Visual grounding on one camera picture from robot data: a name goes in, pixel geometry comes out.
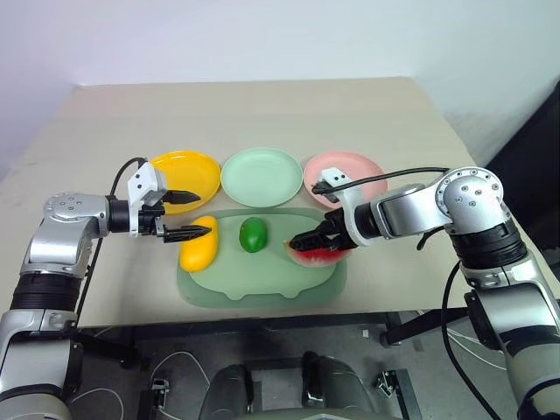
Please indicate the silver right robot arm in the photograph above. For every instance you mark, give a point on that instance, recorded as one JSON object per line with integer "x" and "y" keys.
{"x": 472, "y": 197}

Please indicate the green toy mango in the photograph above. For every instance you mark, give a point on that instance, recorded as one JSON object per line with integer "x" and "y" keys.
{"x": 253, "y": 236}

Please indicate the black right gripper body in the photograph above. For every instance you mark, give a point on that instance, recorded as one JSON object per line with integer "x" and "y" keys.
{"x": 337, "y": 226}

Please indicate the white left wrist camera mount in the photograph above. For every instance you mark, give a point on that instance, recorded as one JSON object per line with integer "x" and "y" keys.
{"x": 142, "y": 181}

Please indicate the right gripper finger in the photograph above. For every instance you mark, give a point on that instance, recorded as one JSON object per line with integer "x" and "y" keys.
{"x": 329, "y": 247}
{"x": 306, "y": 239}

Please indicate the red toy watermelon slice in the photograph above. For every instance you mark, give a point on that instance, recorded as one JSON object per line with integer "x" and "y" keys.
{"x": 315, "y": 259}

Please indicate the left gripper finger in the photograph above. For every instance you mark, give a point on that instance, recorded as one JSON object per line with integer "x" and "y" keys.
{"x": 186, "y": 233}
{"x": 181, "y": 197}

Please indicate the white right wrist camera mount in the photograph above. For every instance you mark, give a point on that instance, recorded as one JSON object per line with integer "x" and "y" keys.
{"x": 334, "y": 177}

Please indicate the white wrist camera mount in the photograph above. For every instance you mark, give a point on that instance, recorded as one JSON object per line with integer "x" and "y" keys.
{"x": 142, "y": 181}
{"x": 334, "y": 177}

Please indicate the green plastic tray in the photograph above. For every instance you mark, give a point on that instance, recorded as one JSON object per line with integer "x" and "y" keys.
{"x": 262, "y": 275}

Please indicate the black table frame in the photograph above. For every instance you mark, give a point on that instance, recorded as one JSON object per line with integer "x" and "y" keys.
{"x": 262, "y": 323}

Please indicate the black partition panel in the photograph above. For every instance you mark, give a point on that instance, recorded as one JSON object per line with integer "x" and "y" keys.
{"x": 538, "y": 140}

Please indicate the light green plastic plate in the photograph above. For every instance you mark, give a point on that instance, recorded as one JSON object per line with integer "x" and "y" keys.
{"x": 262, "y": 177}

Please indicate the black stand foot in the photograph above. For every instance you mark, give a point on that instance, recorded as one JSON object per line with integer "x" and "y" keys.
{"x": 159, "y": 391}
{"x": 394, "y": 385}

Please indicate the pink plastic plate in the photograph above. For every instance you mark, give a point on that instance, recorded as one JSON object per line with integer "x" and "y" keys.
{"x": 363, "y": 168}

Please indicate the dark grey rounded shape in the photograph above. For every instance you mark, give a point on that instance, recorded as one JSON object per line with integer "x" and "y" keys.
{"x": 337, "y": 385}
{"x": 232, "y": 389}

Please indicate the yellow plastic plate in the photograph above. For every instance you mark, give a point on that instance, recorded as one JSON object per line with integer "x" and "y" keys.
{"x": 192, "y": 175}

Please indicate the yellow toy mango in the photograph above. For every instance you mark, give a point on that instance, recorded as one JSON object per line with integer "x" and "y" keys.
{"x": 199, "y": 256}

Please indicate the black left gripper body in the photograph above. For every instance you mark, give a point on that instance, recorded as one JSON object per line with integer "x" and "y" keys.
{"x": 149, "y": 221}

